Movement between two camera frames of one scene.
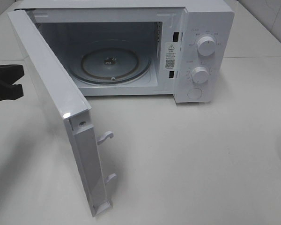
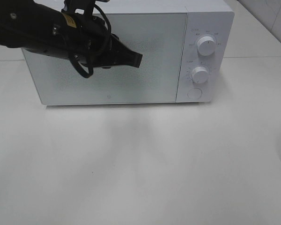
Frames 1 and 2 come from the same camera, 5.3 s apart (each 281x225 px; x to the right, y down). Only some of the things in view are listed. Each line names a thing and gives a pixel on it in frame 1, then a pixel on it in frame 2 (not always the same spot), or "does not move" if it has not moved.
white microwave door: [72, 103] -> [162, 39]
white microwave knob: [200, 75] does not move
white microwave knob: [206, 46] does not move
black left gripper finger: [0, 92] -> [120, 55]
